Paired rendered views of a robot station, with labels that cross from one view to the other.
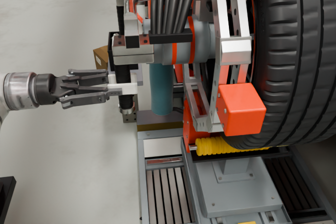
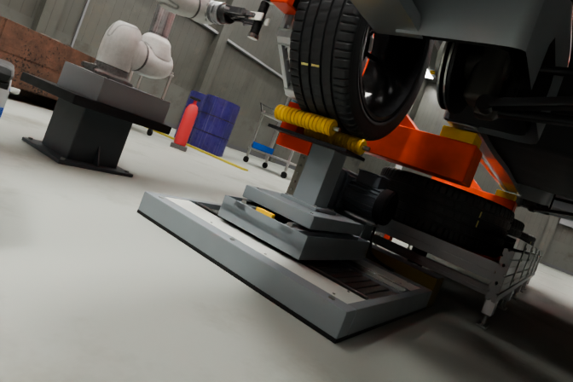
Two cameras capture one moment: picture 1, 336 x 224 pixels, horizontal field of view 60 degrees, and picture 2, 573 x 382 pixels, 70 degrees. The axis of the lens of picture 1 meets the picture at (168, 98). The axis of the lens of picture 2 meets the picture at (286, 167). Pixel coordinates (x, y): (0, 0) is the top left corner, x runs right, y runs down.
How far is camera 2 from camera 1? 154 cm
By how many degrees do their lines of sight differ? 54
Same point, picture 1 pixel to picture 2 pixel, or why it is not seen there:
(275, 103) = not seen: outside the picture
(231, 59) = not seen: outside the picture
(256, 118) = not seen: outside the picture
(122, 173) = not seen: hidden behind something
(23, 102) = (213, 8)
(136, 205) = not seen: hidden behind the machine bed
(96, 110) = not seen: hidden behind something
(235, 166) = (307, 187)
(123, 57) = not seen: outside the picture
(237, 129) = not seen: outside the picture
